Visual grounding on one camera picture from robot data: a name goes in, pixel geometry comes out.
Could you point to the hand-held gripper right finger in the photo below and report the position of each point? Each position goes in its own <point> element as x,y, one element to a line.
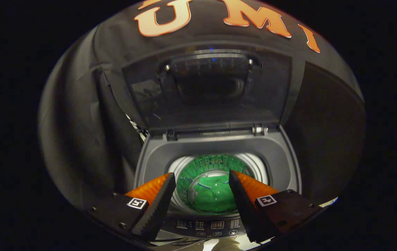
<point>247,209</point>

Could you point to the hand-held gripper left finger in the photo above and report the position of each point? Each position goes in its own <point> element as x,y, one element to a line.
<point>158,207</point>

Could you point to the green polo shirt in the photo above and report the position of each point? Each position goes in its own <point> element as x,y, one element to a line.
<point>216,195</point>

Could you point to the grey washing machine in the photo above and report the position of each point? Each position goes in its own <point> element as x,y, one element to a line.
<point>156,157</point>

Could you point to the dark washing machine lid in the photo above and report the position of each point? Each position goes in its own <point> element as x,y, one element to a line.
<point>212,97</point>

